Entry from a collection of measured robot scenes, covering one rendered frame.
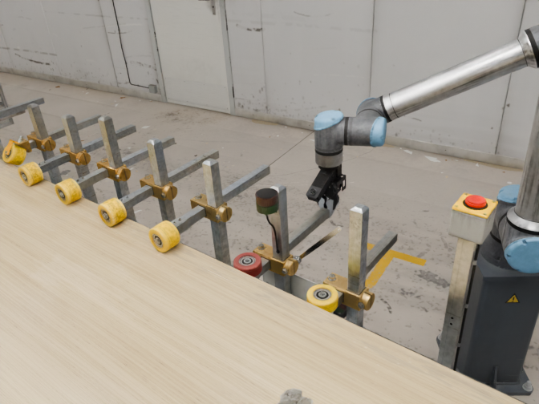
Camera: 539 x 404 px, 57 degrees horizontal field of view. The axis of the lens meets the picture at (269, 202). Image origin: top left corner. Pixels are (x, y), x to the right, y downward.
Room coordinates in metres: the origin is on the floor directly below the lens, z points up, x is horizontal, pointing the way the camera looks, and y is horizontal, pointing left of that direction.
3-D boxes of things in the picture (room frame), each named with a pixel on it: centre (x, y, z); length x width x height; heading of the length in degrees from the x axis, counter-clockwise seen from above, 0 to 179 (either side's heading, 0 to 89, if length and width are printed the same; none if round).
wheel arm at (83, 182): (1.72, 0.55, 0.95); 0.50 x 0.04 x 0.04; 140
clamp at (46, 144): (1.98, 0.96, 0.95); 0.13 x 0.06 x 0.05; 50
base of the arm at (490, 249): (1.44, -0.87, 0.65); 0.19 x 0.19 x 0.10
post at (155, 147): (1.49, 0.36, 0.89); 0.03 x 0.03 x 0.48; 50
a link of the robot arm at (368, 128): (1.43, -0.31, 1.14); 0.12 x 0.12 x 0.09; 74
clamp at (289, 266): (1.18, 0.00, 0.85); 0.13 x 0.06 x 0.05; 50
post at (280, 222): (1.17, -0.02, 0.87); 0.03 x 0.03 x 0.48; 50
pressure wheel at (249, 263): (1.11, 0.07, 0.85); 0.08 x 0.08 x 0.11
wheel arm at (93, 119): (2.09, 0.89, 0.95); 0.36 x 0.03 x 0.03; 140
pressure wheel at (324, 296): (0.95, -0.12, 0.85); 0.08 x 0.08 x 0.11
